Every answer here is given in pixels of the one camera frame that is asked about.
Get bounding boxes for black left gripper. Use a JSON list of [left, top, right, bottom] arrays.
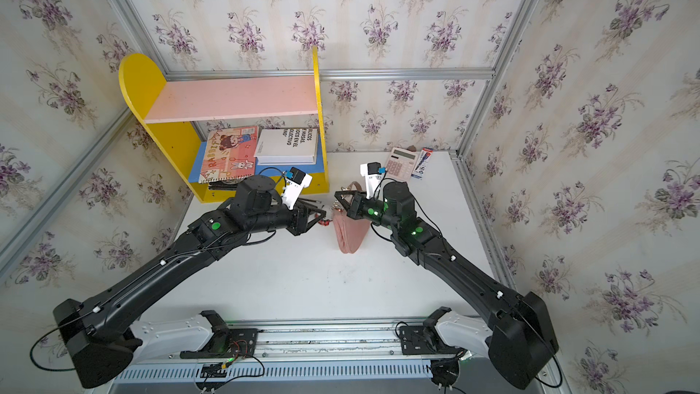
[[246, 198, 331, 240]]

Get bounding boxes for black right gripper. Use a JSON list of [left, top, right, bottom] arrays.
[[334, 190, 401, 235]]

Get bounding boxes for pink corduroy handbag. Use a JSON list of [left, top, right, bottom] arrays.
[[332, 206, 370, 254]]

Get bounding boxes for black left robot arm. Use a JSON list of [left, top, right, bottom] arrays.
[[53, 175, 326, 389]]

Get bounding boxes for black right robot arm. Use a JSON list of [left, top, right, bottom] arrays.
[[335, 181, 559, 390]]

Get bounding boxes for pink calculator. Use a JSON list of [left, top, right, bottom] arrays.
[[384, 148, 419, 182]]

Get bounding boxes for white thick book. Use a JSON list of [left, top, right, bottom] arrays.
[[255, 128, 319, 165]]

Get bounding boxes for blue white pencil box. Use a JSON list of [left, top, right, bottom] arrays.
[[411, 148, 434, 180]]

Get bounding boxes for colourful cartoon spiral notebook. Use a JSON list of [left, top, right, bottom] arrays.
[[198, 126, 260, 184]]

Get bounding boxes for yellow pink wooden shelf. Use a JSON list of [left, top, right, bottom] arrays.
[[118, 47, 330, 204]]

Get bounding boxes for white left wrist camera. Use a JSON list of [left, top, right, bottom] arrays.
[[282, 167, 313, 210]]

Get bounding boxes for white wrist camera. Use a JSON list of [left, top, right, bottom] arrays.
[[360, 162, 386, 199], [282, 167, 313, 210]]

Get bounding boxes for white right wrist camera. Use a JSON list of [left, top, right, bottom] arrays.
[[360, 162, 386, 199]]

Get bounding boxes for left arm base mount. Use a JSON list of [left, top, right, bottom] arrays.
[[129, 310, 259, 363]]

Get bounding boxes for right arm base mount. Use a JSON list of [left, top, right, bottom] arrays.
[[394, 306, 492, 357]]

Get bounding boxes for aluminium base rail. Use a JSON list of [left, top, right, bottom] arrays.
[[97, 319, 486, 393]]

